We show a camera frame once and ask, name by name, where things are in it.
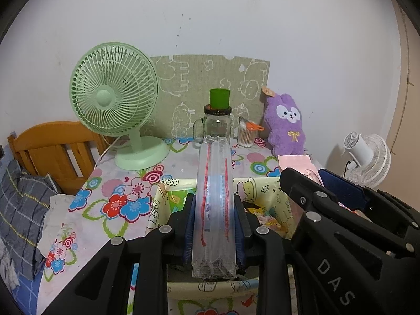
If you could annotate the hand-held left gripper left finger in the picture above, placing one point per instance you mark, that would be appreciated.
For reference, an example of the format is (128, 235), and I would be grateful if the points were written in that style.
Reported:
(190, 233)

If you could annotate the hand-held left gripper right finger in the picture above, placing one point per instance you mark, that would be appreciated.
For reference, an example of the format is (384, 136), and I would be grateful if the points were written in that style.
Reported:
(239, 233)

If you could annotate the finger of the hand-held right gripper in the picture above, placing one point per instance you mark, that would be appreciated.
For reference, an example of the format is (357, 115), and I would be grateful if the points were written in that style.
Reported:
(343, 187)
(302, 190)

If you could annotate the pink paper packet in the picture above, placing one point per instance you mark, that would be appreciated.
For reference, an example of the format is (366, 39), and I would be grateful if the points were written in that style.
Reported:
(295, 162)

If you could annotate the clear plastic bag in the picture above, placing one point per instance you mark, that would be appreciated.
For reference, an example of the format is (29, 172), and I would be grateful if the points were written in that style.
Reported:
(213, 203)

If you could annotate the printed storage box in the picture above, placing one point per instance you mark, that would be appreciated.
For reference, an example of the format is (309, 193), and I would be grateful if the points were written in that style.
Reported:
(164, 197)

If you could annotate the white floor fan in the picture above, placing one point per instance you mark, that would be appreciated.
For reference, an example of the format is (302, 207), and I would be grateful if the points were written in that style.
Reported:
(370, 157)

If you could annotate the purple plush rabbit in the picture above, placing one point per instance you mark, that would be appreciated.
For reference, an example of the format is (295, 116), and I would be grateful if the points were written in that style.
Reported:
(288, 131)

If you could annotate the cotton swab jar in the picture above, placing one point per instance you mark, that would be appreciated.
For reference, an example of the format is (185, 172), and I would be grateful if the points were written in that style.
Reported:
(246, 136)

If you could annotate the small orange scissors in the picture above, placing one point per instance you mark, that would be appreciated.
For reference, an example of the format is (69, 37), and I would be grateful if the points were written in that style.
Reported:
(254, 126)

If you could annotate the beige door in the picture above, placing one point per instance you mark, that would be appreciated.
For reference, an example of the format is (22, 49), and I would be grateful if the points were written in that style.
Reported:
(408, 121)

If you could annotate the glass jar mug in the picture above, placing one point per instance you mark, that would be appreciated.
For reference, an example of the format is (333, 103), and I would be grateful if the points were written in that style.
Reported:
(216, 124)

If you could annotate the green plastic cup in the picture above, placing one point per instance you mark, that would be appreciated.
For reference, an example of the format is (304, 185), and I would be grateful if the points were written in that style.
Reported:
(220, 98)

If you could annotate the green printed board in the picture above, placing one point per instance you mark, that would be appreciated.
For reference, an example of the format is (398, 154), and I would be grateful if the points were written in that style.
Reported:
(197, 82)

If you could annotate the green desk fan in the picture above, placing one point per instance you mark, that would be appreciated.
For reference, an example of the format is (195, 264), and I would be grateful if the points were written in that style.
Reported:
(105, 98)

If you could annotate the wooden bed headboard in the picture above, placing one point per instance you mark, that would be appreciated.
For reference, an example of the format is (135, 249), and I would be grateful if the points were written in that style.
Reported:
(42, 151)

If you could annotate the grey plaid pillow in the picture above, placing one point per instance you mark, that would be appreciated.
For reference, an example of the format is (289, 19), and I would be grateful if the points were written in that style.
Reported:
(19, 210)

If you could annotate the blue bed sheet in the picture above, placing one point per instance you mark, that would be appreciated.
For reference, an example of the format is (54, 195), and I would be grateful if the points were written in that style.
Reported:
(26, 288)

